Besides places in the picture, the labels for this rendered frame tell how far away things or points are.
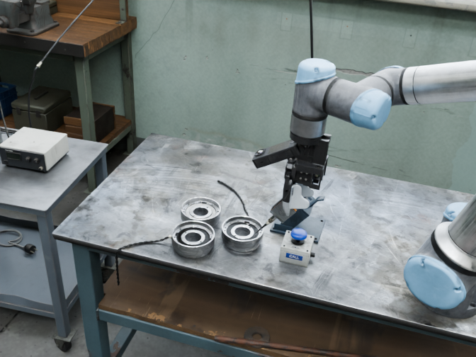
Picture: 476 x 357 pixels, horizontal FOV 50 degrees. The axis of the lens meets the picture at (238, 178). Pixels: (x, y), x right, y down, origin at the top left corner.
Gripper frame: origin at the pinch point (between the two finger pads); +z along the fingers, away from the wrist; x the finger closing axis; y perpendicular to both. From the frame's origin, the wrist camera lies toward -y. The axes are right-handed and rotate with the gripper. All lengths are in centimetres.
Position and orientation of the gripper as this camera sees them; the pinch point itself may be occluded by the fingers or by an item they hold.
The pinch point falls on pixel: (286, 206)
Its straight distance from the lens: 120.5
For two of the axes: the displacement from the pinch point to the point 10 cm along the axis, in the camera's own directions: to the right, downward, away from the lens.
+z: -0.6, 8.5, 5.3
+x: 3.2, -4.8, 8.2
